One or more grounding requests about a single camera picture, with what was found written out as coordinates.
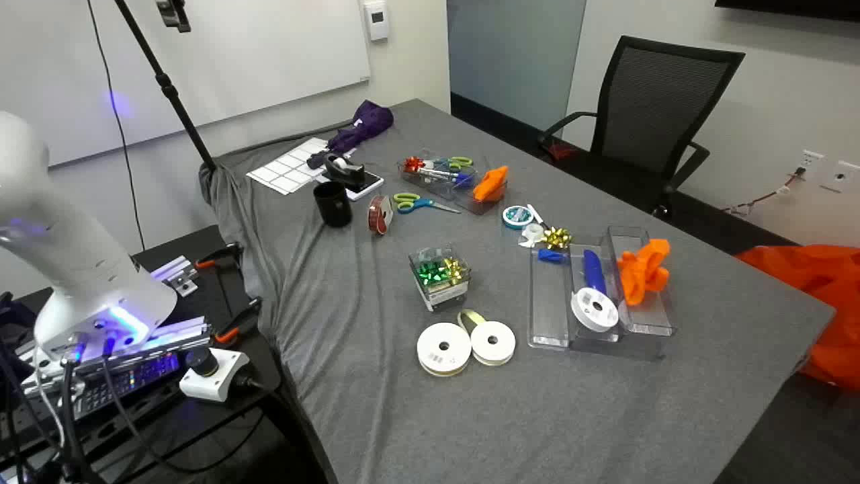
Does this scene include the black cup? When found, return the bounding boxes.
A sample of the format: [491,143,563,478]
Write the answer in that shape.
[311,181,355,229]

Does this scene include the clear box of gift bows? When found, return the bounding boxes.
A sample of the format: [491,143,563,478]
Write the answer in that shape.
[409,245,472,315]

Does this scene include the green blue scissors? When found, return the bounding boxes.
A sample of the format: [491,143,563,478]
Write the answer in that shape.
[389,190,461,218]

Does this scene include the red ribbon spool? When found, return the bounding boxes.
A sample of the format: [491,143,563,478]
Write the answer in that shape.
[366,197,398,240]

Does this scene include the clear plastic craft tray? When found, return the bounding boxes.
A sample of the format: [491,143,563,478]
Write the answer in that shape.
[400,154,506,214]

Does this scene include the orange ribbon bow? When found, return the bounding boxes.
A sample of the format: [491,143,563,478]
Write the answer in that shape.
[471,165,510,206]

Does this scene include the black tape dispenser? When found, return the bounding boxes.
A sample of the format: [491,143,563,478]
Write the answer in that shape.
[319,150,370,194]

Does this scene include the white spool gold ribbon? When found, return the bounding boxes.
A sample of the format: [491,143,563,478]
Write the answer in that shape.
[457,306,519,370]

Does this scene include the yellow gift bow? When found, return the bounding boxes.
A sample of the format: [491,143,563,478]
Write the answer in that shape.
[535,222,574,253]

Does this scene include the clear acrylic organizer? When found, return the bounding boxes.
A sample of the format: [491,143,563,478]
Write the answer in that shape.
[524,227,676,361]

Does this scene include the purple folded umbrella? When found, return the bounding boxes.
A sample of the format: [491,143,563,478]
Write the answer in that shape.
[305,100,395,171]

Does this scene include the white label sheet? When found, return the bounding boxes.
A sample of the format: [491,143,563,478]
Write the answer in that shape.
[244,134,334,200]

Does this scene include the blue ribbon roll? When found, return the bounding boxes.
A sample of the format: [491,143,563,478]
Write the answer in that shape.
[580,248,609,292]

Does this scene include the white spool clear rim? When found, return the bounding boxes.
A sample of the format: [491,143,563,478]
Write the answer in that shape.
[566,284,623,335]

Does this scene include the gray tablecloth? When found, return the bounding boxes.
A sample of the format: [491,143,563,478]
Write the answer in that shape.
[197,97,835,484]

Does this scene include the orange ribbon bundle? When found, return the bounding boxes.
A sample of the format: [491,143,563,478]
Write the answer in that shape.
[616,237,675,309]

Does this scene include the black mesh office chair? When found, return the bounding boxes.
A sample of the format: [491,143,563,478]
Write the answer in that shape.
[538,34,746,218]

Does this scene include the black equipment cart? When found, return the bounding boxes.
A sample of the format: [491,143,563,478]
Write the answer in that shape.
[0,222,311,484]

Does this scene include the black tripod pole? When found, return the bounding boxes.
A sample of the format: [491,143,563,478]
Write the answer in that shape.
[112,0,219,171]

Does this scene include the orange plastic bag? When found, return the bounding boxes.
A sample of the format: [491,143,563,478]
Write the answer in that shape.
[735,243,860,393]

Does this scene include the white wall thermostat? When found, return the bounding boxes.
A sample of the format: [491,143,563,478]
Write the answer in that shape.
[359,0,391,42]

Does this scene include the black tripod camera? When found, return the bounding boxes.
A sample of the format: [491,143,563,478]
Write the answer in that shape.
[155,0,194,34]

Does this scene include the white wall outlet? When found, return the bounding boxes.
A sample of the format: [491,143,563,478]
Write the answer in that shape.
[797,146,828,178]

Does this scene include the black wall television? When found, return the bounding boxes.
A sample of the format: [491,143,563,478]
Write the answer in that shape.
[713,0,860,22]

